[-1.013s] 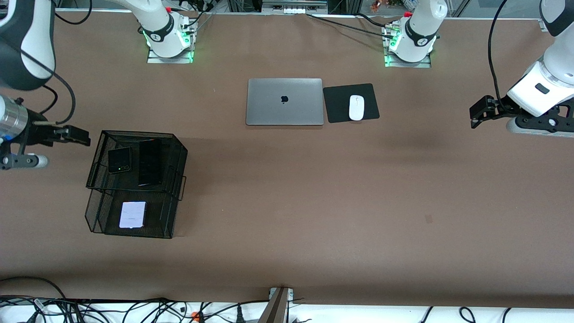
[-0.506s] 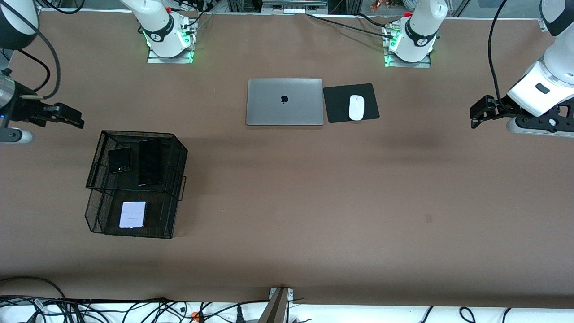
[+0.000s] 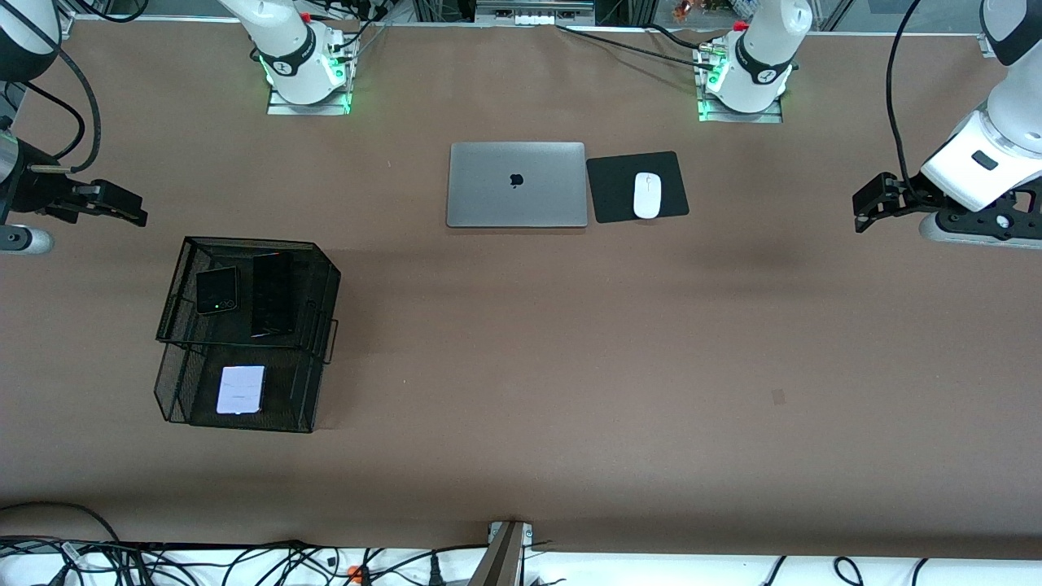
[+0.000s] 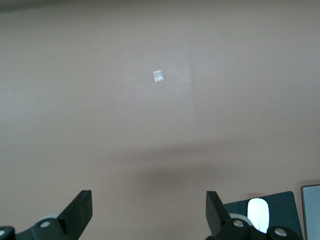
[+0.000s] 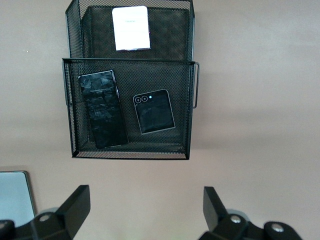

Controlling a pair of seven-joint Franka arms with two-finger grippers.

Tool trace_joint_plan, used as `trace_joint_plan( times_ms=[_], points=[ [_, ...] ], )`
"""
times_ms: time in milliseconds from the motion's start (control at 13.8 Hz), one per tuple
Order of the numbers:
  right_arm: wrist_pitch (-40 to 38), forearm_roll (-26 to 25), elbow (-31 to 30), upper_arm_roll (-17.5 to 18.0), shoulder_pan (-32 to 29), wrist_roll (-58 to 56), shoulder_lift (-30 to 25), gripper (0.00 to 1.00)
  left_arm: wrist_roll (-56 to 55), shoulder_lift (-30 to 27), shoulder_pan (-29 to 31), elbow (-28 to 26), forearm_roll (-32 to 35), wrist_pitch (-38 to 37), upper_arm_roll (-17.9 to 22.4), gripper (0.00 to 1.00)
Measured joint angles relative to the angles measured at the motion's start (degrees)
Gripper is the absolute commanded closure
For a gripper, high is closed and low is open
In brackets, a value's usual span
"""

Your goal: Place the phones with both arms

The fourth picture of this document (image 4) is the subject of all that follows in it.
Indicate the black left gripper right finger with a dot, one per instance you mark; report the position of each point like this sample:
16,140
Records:
225,227

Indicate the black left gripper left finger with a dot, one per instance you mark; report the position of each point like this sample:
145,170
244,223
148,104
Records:
72,220

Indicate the white computer mouse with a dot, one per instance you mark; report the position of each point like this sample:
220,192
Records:
258,212

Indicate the black mouse pad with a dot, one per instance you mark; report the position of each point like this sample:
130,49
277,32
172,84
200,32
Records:
282,212

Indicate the silver closed laptop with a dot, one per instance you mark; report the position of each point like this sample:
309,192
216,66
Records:
312,215

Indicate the small clear tape piece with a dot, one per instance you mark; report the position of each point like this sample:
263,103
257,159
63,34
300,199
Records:
158,76

